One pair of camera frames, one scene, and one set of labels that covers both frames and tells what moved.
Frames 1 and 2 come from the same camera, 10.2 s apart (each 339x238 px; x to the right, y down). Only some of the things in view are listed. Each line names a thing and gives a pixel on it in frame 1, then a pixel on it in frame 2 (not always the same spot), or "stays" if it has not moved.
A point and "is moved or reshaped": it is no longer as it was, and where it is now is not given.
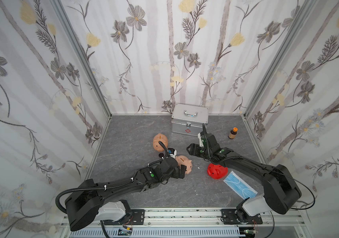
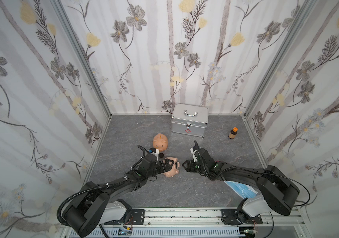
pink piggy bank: [182, 160] is moved or reshaped
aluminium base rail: [193, 223] stays
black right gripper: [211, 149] → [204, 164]
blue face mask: [240, 187] stays
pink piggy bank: [161, 138] stays
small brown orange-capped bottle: [233, 133] stays
